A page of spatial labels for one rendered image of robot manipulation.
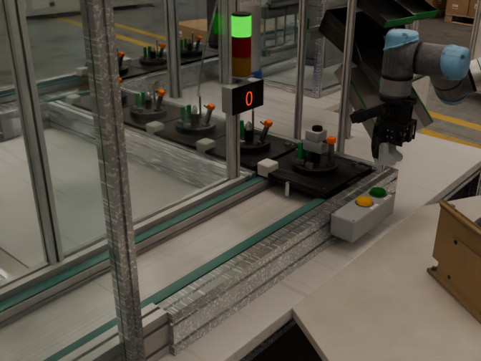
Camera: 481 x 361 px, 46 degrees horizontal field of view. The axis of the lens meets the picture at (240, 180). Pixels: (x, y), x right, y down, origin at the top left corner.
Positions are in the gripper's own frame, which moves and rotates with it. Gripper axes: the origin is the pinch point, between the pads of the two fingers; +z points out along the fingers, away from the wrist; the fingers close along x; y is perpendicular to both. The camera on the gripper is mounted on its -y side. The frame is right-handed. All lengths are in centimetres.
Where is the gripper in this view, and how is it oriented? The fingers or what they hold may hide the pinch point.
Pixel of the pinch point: (379, 167)
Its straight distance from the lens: 153.0
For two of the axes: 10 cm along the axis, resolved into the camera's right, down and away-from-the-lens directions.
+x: 6.6, -3.2, 6.8
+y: 7.5, 2.8, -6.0
